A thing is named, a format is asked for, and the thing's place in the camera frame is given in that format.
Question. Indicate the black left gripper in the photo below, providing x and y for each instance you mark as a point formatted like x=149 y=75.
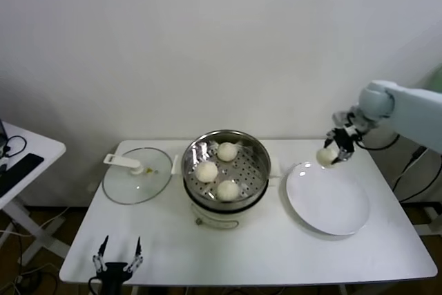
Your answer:
x=114 y=279

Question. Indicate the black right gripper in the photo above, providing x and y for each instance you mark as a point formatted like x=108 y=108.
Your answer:
x=344 y=140

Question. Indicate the white steamed baozi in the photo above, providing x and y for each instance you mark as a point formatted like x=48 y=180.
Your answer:
x=206 y=171
x=227 y=151
x=326 y=157
x=228 y=190

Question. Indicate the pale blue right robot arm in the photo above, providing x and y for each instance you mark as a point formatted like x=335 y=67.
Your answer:
x=414 y=108

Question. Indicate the stainless perforated steamer basket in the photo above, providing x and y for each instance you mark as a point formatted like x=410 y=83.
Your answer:
x=248 y=167

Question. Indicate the large white plate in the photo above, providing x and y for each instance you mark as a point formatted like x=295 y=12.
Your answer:
x=324 y=198

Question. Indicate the white electric cooking pot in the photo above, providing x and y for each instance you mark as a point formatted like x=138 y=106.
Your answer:
x=217 y=220

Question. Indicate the flat black keyboard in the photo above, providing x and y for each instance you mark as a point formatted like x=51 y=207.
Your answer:
x=20 y=170

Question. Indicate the white folding side table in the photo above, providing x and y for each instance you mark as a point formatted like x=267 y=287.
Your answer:
x=45 y=143

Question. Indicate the dark laptop edge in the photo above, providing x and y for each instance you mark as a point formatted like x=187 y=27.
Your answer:
x=2 y=132

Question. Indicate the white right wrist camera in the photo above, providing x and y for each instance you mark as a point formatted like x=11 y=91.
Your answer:
x=342 y=119

